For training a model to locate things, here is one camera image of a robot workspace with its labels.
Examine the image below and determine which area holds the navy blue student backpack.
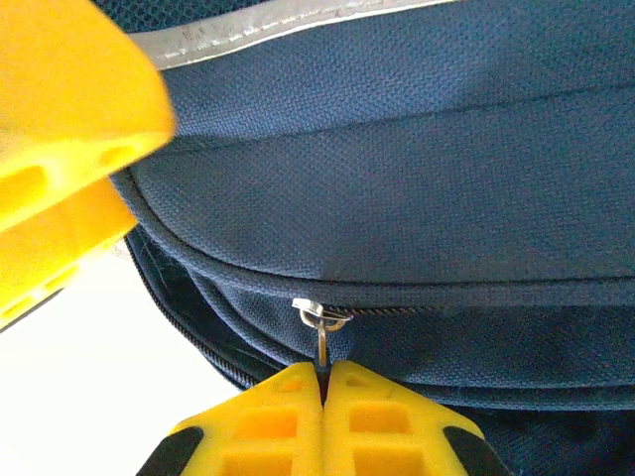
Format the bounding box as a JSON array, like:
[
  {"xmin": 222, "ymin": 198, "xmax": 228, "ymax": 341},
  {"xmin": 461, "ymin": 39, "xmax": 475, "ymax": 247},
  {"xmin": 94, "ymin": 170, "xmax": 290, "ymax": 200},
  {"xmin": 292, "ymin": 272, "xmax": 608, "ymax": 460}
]
[{"xmin": 91, "ymin": 0, "xmax": 635, "ymax": 476}]

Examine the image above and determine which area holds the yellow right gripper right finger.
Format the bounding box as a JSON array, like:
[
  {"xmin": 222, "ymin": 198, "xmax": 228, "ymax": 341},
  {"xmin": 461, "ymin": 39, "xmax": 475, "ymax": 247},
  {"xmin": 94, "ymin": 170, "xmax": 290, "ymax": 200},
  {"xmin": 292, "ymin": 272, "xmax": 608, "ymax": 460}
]
[{"xmin": 320, "ymin": 359, "xmax": 512, "ymax": 476}]

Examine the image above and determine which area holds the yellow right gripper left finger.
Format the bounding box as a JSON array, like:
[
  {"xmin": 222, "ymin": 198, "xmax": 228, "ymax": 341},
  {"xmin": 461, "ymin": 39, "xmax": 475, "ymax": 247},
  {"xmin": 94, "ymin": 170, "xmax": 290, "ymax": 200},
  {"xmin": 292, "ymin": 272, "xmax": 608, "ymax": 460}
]
[{"xmin": 136, "ymin": 360, "xmax": 324, "ymax": 476}]

